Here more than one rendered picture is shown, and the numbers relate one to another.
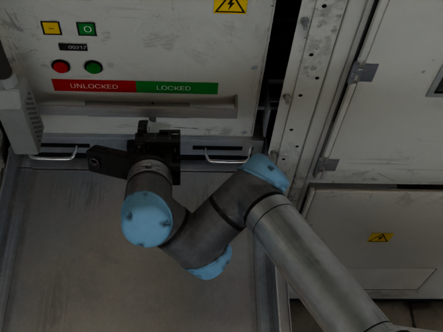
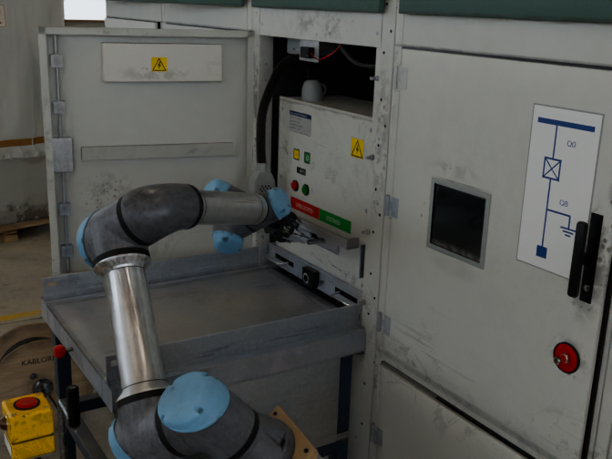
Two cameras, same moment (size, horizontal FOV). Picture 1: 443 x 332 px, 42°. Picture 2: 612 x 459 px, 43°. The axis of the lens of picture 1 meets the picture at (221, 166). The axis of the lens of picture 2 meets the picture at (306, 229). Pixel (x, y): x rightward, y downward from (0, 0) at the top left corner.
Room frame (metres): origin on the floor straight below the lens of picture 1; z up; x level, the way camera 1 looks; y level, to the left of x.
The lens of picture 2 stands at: (-0.26, -1.74, 1.67)
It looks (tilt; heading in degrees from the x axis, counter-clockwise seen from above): 16 degrees down; 64
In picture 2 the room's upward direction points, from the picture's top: 2 degrees clockwise
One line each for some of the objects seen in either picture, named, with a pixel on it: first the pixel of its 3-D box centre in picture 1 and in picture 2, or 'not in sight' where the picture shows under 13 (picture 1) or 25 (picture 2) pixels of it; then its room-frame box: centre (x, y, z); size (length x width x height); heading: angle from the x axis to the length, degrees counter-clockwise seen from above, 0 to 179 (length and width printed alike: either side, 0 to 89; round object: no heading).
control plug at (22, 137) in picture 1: (20, 111); (262, 198); (0.64, 0.38, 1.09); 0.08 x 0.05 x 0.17; 6
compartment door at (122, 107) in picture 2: not in sight; (154, 153); (0.35, 0.56, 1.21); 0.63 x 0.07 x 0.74; 175
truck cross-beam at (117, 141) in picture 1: (142, 137); (320, 275); (0.74, 0.18, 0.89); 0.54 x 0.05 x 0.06; 96
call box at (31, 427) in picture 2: not in sight; (28, 426); (-0.14, -0.29, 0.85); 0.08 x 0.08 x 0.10; 6
